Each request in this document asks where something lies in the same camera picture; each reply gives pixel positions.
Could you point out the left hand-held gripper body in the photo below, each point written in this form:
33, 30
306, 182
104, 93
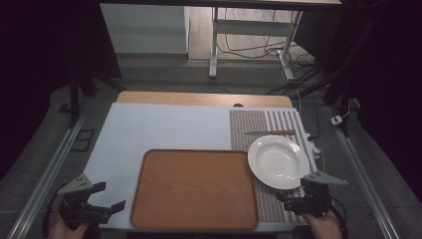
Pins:
77, 209

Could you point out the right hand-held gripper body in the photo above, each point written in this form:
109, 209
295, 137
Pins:
313, 200

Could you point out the white plate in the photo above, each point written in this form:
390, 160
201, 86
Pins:
277, 162

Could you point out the person's left hand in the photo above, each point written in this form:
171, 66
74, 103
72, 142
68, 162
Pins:
64, 231

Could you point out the person's right hand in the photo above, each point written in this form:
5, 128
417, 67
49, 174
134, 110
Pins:
323, 227

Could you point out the white power adapter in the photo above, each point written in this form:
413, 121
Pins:
336, 120

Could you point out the brown wooden tray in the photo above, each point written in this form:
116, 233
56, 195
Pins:
194, 189

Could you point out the striped woven placemat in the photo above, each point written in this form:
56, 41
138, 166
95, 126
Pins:
247, 126

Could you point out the white table cover sheet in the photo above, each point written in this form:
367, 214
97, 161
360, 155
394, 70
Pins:
159, 127

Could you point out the black metal stand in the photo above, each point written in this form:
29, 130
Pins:
341, 86
75, 96

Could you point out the wooden table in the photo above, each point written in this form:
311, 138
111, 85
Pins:
199, 99

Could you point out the white cabinet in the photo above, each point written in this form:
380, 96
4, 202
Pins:
146, 28

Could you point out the aluminium rail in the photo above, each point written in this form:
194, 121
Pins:
46, 176
360, 169

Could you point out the black floor socket frame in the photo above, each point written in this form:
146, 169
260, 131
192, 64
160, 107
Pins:
83, 140

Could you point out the white desk frame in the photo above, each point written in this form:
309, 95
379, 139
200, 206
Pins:
252, 27

